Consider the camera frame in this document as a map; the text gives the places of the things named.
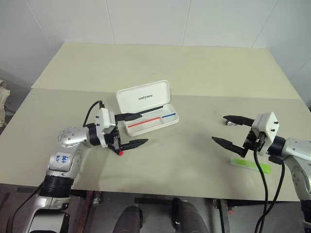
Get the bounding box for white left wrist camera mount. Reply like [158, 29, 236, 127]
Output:
[95, 107, 118, 148]

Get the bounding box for beige cloth bundle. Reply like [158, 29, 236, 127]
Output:
[0, 79, 12, 127]

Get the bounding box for white plastic pencil case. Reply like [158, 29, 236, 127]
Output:
[116, 80, 180, 137]

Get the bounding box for dark rounded shape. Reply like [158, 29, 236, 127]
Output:
[171, 197, 209, 233]
[116, 205, 144, 233]

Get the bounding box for black metal table frame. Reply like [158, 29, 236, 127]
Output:
[72, 190, 235, 233]

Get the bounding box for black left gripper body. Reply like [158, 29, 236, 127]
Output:
[104, 121, 122, 153]

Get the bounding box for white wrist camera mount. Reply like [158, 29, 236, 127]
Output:
[95, 107, 118, 148]
[251, 112, 281, 157]

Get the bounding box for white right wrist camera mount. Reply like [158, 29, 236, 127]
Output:
[251, 112, 281, 157]

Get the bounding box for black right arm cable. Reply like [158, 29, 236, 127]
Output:
[256, 155, 285, 233]
[253, 143, 270, 233]

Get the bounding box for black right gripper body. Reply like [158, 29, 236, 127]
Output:
[242, 128, 266, 153]

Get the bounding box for green white eraser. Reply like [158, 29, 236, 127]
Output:
[229, 157, 272, 174]

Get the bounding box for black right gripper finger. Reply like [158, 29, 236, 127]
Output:
[223, 115, 255, 127]
[211, 136, 249, 159]

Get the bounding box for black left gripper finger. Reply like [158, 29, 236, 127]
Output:
[120, 138, 149, 152]
[115, 112, 145, 122]

